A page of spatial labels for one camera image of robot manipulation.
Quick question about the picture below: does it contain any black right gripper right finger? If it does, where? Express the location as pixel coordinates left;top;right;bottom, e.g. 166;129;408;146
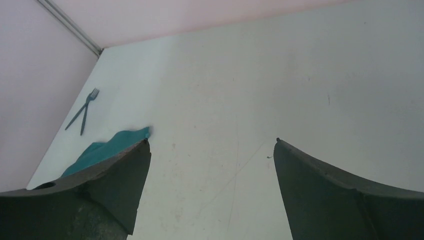
273;139;424;240

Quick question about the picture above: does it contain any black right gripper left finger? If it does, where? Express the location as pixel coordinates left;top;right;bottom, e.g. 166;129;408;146
0;139;152;240

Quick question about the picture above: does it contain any teal cloth napkin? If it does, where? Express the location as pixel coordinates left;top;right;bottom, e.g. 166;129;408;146
61;126;152;178

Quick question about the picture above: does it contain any teal plastic utensil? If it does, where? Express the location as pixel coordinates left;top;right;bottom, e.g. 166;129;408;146
80;100;90;136

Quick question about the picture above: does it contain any aluminium left corner post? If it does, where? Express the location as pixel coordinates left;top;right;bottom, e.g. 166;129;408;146
36;0;103;58

